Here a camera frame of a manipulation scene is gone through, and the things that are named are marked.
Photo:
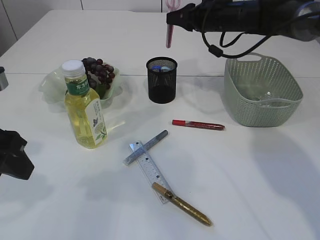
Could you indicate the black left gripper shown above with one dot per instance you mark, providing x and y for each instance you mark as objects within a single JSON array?
[{"x": 14, "y": 161}]

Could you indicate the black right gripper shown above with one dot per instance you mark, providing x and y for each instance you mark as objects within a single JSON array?
[{"x": 191, "y": 16}]

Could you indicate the blue handled scissors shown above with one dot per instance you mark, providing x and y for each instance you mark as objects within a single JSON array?
[{"x": 158, "y": 68}]

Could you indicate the yellow tea plastic bottle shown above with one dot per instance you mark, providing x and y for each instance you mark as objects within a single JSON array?
[{"x": 83, "y": 106}]

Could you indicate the clear plastic sheet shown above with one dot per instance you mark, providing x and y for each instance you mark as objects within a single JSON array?
[{"x": 267, "y": 99}]

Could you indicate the purple grape bunch with leaf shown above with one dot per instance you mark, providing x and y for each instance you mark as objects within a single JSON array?
[{"x": 100, "y": 75}]

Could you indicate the clear plastic ruler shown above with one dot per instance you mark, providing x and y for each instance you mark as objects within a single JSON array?
[{"x": 150, "y": 170}]

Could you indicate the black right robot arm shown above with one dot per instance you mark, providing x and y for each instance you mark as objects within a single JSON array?
[{"x": 257, "y": 17}]

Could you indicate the black mesh pen holder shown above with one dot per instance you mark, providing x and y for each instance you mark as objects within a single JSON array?
[{"x": 162, "y": 85}]

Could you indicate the green woven plastic basket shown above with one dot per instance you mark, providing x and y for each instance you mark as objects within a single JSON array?
[{"x": 244, "y": 79}]

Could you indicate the red marker pen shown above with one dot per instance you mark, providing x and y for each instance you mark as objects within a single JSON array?
[{"x": 198, "y": 125}]

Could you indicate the silver grey marker pen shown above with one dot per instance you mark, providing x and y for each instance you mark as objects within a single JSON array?
[{"x": 143, "y": 148}]

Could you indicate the gold glitter pen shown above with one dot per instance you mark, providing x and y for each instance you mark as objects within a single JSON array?
[{"x": 182, "y": 205}]

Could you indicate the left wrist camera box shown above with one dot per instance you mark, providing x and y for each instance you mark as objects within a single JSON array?
[{"x": 3, "y": 79}]

